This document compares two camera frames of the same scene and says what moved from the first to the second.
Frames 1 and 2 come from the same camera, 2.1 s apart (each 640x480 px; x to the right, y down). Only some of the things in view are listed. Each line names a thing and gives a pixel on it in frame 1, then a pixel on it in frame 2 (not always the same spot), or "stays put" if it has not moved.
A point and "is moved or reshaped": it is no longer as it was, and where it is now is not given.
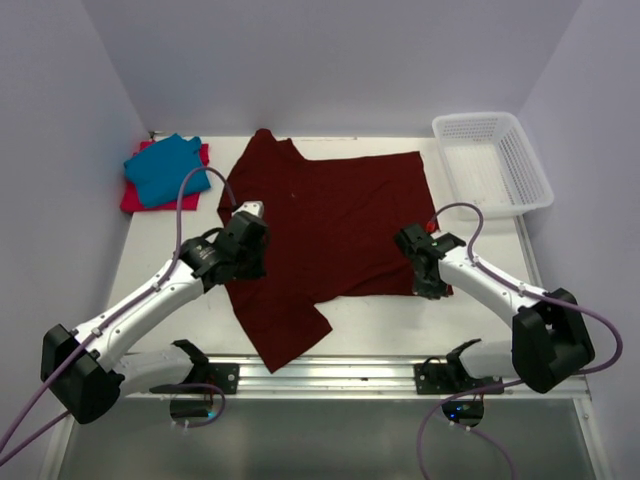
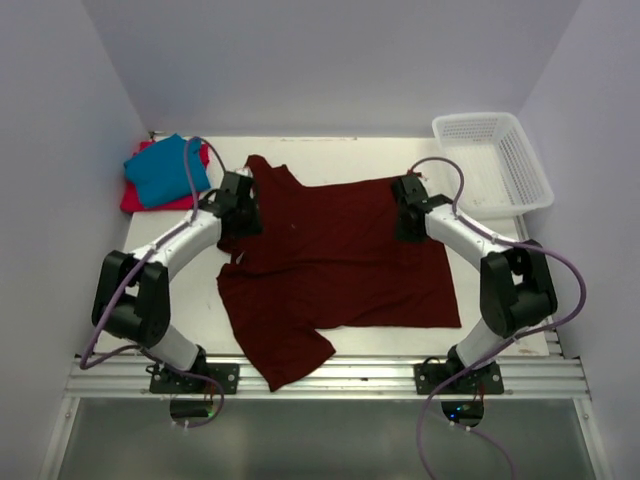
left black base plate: (223, 375) stays put
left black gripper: (257, 270) to (254, 228)
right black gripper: (430, 292) to (401, 234)
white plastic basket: (490, 163) stays put
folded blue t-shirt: (160, 169) stays put
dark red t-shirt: (330, 225) is moved or reshaped
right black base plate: (451, 379) stays put
